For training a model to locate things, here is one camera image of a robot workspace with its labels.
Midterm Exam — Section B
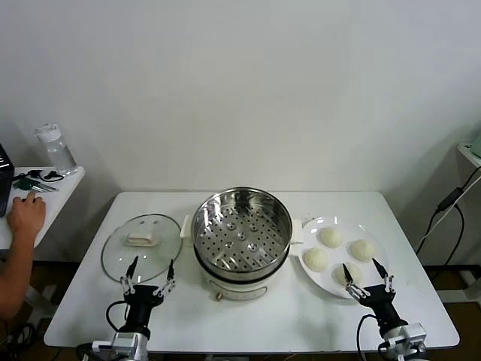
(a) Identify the person's forearm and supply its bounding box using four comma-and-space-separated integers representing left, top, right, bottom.
0, 228, 38, 321

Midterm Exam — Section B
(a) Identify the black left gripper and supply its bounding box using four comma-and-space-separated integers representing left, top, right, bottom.
119, 256, 177, 332

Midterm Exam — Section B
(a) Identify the glass lid with beige handle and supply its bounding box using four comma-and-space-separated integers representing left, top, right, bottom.
101, 213, 185, 284

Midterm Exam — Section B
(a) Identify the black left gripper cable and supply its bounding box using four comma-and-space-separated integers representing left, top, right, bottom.
105, 299, 131, 336

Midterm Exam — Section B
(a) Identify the person's hand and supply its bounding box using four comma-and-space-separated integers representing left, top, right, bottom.
6, 191, 47, 237

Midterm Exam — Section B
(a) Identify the white shelf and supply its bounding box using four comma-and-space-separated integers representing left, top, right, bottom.
455, 144, 481, 189

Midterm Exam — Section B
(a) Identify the black power adapter cable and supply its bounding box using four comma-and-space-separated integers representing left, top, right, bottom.
414, 172, 481, 281

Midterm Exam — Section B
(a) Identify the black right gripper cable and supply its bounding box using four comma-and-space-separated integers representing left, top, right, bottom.
355, 313, 381, 361

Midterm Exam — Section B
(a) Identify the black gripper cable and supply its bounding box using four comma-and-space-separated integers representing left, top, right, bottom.
355, 313, 381, 361
105, 299, 131, 336

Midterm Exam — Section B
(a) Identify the white round plate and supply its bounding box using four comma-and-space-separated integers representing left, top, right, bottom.
298, 215, 390, 301

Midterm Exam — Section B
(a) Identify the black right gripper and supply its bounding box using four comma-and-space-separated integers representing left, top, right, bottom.
341, 257, 400, 329

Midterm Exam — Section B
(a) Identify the white side table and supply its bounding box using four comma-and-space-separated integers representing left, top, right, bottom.
0, 165, 86, 329

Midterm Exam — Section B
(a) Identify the black looped cable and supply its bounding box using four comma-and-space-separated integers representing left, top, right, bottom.
14, 168, 65, 182

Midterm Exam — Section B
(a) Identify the white electric cooking pot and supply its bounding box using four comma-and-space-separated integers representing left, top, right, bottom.
195, 244, 291, 304

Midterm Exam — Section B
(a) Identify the black box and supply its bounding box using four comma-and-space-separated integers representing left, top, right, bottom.
0, 143, 16, 217

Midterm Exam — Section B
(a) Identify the white steamed baozi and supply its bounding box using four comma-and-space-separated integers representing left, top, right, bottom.
303, 247, 331, 273
333, 262, 364, 287
319, 226, 344, 250
349, 238, 377, 262

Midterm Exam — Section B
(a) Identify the stainless steel steamer basket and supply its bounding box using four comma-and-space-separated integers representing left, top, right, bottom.
180, 186, 304, 278

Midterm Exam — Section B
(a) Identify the clear water bottle white cap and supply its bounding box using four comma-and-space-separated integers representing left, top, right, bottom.
34, 122, 79, 177

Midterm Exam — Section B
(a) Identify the green hex key set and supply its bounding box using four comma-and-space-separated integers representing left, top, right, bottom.
12, 177, 60, 193

